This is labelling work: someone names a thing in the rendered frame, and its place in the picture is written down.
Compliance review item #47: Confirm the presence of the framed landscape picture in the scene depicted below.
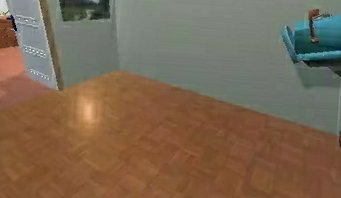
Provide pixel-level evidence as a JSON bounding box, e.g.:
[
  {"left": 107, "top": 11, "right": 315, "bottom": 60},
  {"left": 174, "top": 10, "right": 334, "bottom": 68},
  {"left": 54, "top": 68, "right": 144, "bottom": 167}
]
[{"left": 52, "top": 0, "right": 113, "bottom": 26}]

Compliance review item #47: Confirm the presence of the white panelled room door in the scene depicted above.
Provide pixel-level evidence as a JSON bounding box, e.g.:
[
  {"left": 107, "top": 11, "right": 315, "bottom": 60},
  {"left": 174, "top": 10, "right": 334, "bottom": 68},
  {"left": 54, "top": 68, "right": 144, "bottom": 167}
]
[{"left": 0, "top": 0, "right": 66, "bottom": 91}]

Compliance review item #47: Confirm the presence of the blue mailbox on grey post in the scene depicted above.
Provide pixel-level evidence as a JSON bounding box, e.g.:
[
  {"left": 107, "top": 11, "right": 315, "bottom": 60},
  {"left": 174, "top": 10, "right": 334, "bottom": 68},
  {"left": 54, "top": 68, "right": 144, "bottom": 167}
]
[{"left": 273, "top": 2, "right": 341, "bottom": 148}]

